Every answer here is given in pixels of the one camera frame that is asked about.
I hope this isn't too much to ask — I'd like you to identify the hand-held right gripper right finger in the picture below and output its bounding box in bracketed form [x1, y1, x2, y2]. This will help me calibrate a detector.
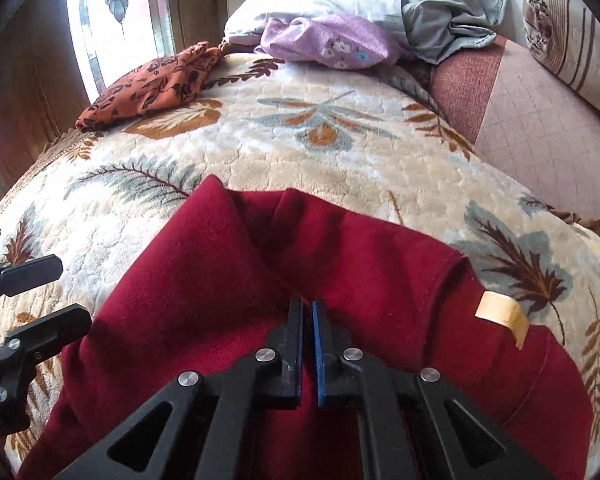
[312, 299, 556, 480]

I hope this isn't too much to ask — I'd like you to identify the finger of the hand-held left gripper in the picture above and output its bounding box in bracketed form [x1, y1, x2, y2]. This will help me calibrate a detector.
[0, 254, 64, 311]
[0, 303, 93, 436]

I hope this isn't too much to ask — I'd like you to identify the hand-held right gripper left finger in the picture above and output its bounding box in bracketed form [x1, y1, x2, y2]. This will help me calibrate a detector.
[55, 297, 305, 480]

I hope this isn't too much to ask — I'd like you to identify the dark red garment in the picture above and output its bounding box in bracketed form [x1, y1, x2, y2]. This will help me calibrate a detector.
[17, 175, 595, 480]

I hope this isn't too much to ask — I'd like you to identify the cream leaf-print blanket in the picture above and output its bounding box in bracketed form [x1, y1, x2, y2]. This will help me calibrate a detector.
[0, 52, 600, 480]

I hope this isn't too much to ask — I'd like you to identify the orange floral cloth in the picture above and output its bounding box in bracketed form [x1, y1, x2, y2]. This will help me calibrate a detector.
[75, 42, 226, 133]

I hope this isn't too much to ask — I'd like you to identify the stained glass window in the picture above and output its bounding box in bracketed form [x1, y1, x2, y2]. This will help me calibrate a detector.
[65, 0, 181, 106]

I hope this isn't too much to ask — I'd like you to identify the purple floral cloth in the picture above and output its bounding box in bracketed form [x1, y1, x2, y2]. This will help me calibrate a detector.
[255, 14, 401, 70]

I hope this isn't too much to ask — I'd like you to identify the pink quilted bed sheet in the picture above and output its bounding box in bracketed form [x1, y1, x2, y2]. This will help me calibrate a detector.
[430, 35, 600, 231]

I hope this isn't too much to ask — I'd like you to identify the grey satin cloth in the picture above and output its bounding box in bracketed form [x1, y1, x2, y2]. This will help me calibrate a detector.
[387, 0, 510, 65]

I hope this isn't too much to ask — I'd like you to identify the striped floral bolster pillow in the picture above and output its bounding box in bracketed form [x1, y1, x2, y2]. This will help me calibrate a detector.
[522, 0, 600, 126]

